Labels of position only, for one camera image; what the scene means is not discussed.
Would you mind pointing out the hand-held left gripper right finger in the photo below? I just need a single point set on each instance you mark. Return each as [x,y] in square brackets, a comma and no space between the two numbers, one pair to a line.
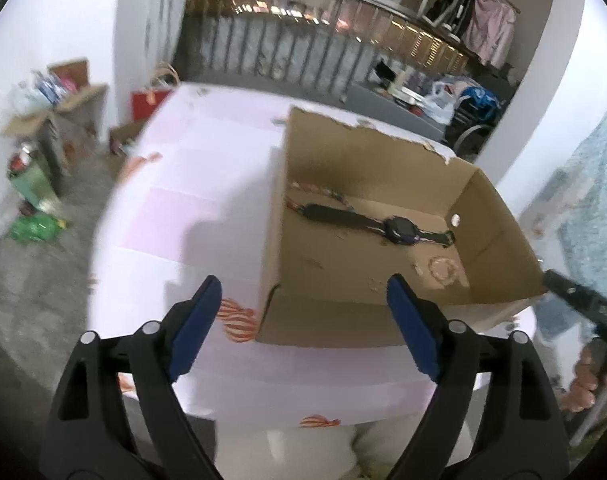
[413,332]

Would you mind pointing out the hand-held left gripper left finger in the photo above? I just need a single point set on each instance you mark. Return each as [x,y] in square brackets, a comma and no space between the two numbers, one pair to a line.
[196,332]

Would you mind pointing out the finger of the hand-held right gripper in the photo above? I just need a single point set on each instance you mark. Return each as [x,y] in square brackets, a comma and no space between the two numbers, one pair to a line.
[571,291]

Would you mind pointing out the black purple smart watch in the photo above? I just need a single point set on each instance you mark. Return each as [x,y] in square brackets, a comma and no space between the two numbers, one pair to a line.
[398,224]

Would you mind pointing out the large brown cardboard box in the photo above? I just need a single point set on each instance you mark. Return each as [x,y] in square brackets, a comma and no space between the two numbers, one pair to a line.
[383,200]

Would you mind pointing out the person's right hand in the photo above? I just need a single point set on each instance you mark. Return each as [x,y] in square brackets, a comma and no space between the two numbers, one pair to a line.
[586,380]

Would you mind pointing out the grey metal bar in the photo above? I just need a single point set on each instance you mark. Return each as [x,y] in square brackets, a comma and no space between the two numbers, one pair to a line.
[591,415]

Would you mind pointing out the floral blue blanket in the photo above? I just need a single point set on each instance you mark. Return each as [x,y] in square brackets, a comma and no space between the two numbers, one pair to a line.
[593,185]

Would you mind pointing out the wheelchair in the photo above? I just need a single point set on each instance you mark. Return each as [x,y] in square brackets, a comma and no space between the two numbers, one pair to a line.
[471,135]

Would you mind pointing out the green plastic bottle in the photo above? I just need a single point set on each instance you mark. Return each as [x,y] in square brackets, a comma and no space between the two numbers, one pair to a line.
[35,228]

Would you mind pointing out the blue white cloth bundle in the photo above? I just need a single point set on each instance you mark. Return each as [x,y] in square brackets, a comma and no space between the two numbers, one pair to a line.
[478,97]

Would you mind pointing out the green packaged item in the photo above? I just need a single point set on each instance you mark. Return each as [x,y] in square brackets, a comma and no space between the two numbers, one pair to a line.
[33,180]

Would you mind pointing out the grey cabinet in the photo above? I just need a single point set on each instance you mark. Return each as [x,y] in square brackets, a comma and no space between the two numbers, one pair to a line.
[378,110]

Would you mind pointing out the clear white plastic bag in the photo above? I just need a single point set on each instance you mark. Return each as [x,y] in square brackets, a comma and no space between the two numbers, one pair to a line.
[441,102]

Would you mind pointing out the red paper bag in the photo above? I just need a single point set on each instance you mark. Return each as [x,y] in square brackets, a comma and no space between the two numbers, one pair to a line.
[151,102]

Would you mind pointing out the small open cardboard box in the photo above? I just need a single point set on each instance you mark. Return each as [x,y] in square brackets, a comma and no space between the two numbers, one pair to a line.
[68,110]

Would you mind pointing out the light pink hanging garment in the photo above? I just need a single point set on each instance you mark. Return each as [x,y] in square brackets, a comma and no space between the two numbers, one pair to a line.
[493,30]

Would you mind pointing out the metal balcony railing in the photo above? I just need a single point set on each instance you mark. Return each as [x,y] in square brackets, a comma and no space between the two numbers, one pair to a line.
[303,45]

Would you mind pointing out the black hanging jacket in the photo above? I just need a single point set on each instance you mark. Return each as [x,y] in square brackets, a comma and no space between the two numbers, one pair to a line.
[451,2]

